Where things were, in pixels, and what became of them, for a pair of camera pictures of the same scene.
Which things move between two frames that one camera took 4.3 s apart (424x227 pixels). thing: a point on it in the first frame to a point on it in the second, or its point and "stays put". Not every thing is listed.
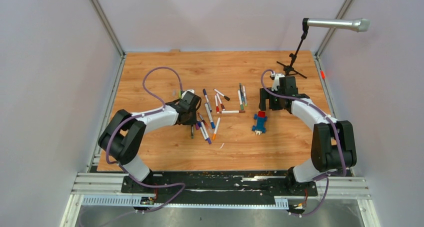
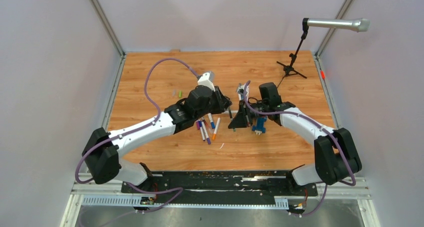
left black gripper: (193, 121) to (223, 103)
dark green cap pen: (192, 131) to (231, 118)
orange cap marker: (214, 134) stays put
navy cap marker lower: (199, 123) stays put
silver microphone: (359, 25) stays put
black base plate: (213, 187) stays put
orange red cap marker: (203, 120) stays put
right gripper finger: (264, 94) to (240, 121)
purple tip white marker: (205, 133) stays put
